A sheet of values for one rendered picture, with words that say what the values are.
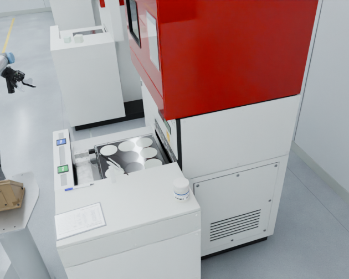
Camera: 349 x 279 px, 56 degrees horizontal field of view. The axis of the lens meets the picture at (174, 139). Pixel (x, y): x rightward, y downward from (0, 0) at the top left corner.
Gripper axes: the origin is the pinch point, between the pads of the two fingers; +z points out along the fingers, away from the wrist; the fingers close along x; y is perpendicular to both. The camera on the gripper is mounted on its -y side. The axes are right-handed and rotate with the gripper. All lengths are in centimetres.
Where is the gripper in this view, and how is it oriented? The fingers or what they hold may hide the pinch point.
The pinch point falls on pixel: (30, 90)
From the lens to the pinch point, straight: 248.8
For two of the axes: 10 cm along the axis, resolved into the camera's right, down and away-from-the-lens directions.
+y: 4.9, -7.9, -3.8
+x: 1.4, -3.5, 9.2
